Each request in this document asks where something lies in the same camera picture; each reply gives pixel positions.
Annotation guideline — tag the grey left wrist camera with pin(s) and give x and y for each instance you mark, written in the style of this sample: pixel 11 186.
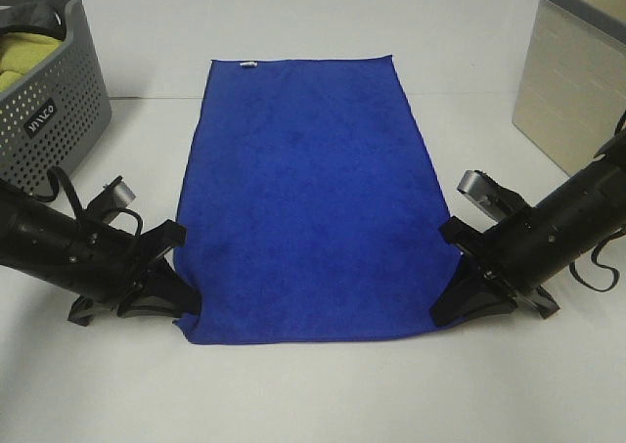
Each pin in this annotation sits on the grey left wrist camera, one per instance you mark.
pixel 107 204

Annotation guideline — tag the grey perforated laundry basket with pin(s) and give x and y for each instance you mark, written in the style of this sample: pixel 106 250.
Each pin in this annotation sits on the grey perforated laundry basket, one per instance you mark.
pixel 55 114

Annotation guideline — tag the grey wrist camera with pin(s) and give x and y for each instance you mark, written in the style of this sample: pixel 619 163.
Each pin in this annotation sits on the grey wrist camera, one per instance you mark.
pixel 494 200
pixel 107 204

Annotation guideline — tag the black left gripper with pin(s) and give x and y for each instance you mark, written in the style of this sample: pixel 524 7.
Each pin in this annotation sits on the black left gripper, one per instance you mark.
pixel 133 276

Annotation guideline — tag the yellow-green towel in basket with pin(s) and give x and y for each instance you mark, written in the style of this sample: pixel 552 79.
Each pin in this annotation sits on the yellow-green towel in basket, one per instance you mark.
pixel 21 52

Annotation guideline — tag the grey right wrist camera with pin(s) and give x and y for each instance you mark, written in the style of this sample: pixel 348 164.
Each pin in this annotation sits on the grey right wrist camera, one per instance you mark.
pixel 494 200

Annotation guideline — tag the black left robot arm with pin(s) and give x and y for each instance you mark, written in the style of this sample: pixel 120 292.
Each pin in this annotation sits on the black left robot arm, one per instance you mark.
pixel 41 235

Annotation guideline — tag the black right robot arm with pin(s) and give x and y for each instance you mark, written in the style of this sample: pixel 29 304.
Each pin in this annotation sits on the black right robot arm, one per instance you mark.
pixel 599 190

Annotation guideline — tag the blue microfiber towel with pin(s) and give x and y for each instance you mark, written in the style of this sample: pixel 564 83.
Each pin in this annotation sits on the blue microfiber towel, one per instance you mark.
pixel 312 207

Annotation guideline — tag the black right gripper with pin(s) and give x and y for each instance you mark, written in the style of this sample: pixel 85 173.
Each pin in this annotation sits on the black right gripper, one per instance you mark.
pixel 515 256

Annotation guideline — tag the beige plastic bin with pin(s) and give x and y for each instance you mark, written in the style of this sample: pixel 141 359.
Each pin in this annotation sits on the beige plastic bin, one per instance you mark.
pixel 572 90

